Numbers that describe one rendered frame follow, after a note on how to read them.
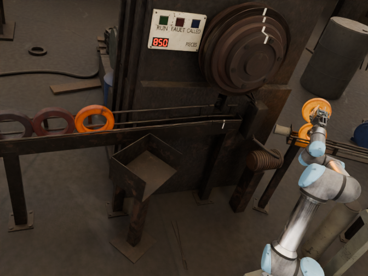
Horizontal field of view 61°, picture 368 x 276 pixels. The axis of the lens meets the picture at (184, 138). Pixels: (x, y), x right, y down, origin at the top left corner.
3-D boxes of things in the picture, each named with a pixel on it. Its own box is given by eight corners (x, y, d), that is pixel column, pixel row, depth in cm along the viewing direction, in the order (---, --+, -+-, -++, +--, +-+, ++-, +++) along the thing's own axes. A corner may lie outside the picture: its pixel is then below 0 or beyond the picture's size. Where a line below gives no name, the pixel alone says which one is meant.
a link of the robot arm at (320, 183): (289, 289, 135) (350, 179, 122) (257, 274, 137) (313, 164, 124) (286, 274, 146) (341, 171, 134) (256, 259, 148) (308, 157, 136)
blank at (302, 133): (294, 137, 195) (294, 141, 193) (306, 118, 186) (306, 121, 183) (317, 147, 194) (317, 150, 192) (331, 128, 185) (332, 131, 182)
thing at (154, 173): (101, 247, 179) (110, 156, 135) (132, 220, 198) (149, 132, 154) (127, 270, 172) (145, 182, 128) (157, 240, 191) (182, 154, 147)
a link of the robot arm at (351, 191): (377, 192, 121) (345, 157, 167) (349, 180, 122) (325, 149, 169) (362, 217, 124) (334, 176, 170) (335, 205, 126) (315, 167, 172)
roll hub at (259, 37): (218, 84, 155) (236, 28, 138) (264, 85, 166) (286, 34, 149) (223, 90, 151) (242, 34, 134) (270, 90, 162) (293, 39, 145)
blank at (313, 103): (306, 95, 179) (307, 97, 176) (334, 101, 177) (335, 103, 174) (298, 118, 188) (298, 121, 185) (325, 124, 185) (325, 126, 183)
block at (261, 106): (237, 130, 202) (249, 98, 188) (247, 129, 205) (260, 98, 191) (245, 140, 195) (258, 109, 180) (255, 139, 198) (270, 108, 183)
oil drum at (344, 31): (290, 76, 439) (321, 12, 385) (322, 78, 461) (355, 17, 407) (316, 100, 397) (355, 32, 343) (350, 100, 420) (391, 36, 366)
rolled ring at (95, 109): (69, 115, 145) (69, 111, 147) (83, 143, 158) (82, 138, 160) (108, 103, 148) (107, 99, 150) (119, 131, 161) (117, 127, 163)
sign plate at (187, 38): (147, 46, 150) (153, 8, 139) (196, 50, 160) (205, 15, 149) (148, 48, 149) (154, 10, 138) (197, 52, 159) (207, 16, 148)
